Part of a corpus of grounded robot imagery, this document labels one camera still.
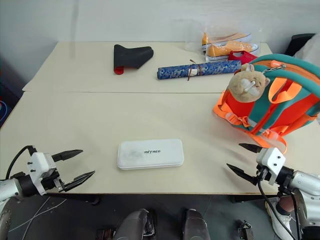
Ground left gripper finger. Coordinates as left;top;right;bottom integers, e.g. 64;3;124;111
51;149;84;163
59;170;97;193

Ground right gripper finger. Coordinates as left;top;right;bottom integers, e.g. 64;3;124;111
225;162;259;187
238;142;263;154

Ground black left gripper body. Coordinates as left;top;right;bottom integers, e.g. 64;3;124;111
41;170;67;194

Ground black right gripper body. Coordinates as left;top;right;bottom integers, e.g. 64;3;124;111
254;163;273;184

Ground orange and teal backpack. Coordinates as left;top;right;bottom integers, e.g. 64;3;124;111
212;53;320;155

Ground white rectangular case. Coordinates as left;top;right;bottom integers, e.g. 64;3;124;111
116;138;184;171

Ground white sneaker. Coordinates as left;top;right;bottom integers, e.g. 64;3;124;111
264;196;297;236

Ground brown plush hamster charm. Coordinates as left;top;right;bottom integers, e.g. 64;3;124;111
226;62;271;104

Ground dark rounded robot leg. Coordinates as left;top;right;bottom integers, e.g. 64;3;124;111
114;208;158;240
183;208;211;240

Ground blue patterned rolled mat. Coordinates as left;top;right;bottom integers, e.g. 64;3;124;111
156;60;243;82

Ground red fabric pouch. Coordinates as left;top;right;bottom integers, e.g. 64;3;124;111
227;50;259;64

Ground orange canvas shoe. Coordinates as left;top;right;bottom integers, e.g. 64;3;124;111
201;32;252;46
205;40;260;58

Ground black chair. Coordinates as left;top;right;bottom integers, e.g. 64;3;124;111
284;33;317;57

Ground orange sneakers in bag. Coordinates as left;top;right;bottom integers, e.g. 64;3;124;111
199;22;266;64

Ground white cloth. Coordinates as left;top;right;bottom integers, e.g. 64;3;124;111
292;33;320;61

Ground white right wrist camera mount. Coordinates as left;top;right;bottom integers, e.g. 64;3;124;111
255;147;287;186

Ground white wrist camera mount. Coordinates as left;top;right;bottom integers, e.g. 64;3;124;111
25;151;56;196
255;147;287;186

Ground black table frame bar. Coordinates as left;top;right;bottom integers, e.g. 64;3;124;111
229;194;280;204
47;194;101;206

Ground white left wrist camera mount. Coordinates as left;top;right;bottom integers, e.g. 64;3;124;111
25;151;56;196

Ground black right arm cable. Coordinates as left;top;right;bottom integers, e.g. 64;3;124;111
256;171;300;240

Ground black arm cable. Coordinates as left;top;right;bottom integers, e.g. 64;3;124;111
4;145;36;180
256;171;300;240

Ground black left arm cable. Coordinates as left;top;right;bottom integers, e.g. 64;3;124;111
4;145;36;180

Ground blue cable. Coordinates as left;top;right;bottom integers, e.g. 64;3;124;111
0;99;9;120

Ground brown cord tie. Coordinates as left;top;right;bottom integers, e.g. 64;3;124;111
187;58;199;82

